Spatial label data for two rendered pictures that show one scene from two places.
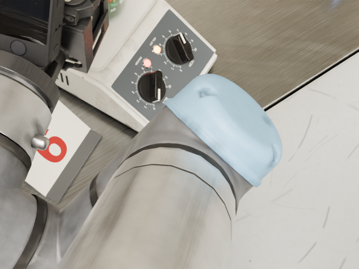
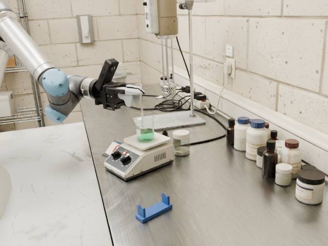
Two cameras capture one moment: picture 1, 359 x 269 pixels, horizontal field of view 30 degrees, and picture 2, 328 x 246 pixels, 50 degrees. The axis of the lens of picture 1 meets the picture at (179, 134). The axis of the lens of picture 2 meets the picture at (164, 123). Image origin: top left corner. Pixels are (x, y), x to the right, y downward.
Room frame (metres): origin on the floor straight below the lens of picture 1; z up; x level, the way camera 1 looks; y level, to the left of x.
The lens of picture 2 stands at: (0.98, -0.80, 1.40)
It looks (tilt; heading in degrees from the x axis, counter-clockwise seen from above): 18 degrees down; 119
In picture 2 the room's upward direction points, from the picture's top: 3 degrees counter-clockwise
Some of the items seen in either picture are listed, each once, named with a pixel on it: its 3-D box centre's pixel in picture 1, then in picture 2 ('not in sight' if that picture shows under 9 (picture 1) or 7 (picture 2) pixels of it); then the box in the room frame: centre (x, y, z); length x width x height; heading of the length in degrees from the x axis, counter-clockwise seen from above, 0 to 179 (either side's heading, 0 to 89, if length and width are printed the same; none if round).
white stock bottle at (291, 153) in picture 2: not in sight; (290, 157); (0.85, 0.21, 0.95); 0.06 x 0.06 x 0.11
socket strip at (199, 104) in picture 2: not in sight; (191, 96); (0.21, 0.93, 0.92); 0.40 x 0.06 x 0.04; 134
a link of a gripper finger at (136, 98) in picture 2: not in sight; (136, 95); (0.38, 0.12, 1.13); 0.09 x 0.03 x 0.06; 172
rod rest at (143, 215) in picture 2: not in sight; (153, 206); (0.58, -0.14, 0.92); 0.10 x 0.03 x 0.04; 69
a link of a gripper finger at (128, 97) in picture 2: not in sight; (129, 97); (0.37, 0.08, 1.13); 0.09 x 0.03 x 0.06; 170
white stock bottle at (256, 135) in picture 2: not in sight; (256, 139); (0.73, 0.30, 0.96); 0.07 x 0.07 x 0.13
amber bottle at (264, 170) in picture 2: not in sight; (270, 157); (0.80, 0.19, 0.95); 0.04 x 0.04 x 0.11
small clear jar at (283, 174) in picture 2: not in sight; (283, 174); (0.84, 0.15, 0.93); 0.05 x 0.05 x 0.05
